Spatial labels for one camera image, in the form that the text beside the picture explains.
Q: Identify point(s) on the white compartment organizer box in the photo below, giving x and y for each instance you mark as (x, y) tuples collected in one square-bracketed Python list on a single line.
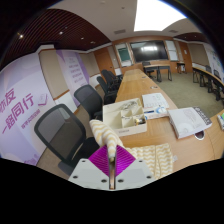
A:
[(113, 118)]

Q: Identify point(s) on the green framed wall board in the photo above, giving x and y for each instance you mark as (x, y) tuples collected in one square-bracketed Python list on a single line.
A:
[(123, 54)]

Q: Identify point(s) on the black office chairs group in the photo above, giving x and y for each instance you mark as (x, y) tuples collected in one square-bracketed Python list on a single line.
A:
[(108, 81)]

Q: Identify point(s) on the black desk chair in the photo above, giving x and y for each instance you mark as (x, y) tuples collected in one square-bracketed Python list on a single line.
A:
[(146, 64)]

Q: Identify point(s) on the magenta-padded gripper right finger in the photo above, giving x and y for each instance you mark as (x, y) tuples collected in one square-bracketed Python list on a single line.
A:
[(125, 160)]

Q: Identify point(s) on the white printed paper sheet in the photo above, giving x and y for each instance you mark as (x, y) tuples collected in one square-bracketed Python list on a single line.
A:
[(155, 100)]

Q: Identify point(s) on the black mesh office chair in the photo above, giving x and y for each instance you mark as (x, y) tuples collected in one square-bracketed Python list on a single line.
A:
[(60, 133), (89, 100)]

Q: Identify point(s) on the small blue-white flat box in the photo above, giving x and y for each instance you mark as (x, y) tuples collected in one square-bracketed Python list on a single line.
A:
[(156, 112)]

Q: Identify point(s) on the black chairs row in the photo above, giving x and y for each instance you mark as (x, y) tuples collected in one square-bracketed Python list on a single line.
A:
[(216, 75)]

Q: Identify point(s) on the large black wall screen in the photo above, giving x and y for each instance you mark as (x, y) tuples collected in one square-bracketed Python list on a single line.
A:
[(149, 50)]

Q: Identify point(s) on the brown wooden door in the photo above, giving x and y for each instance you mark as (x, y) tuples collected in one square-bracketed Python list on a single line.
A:
[(104, 60)]

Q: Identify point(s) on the small dark side table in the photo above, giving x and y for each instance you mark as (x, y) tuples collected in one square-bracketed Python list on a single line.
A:
[(181, 63)]

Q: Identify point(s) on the long curved wooden table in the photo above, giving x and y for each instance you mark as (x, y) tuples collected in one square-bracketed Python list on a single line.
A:
[(206, 71)]

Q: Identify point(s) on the cream zigzag knit towel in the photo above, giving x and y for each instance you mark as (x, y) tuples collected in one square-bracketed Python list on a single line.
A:
[(156, 160)]

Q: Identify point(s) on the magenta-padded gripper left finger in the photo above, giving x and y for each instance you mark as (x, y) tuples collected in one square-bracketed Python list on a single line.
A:
[(100, 160)]

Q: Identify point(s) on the bright ceiling light panel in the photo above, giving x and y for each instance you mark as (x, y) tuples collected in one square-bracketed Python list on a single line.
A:
[(156, 15)]

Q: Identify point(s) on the white wall board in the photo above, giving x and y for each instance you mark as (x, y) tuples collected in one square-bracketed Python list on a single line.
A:
[(172, 50)]

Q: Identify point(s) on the purple wall banner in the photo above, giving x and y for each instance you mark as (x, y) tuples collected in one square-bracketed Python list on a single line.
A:
[(73, 71)]

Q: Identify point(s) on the dark-legged wooden desk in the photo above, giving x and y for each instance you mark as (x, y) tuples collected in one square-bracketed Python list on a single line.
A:
[(158, 66)]

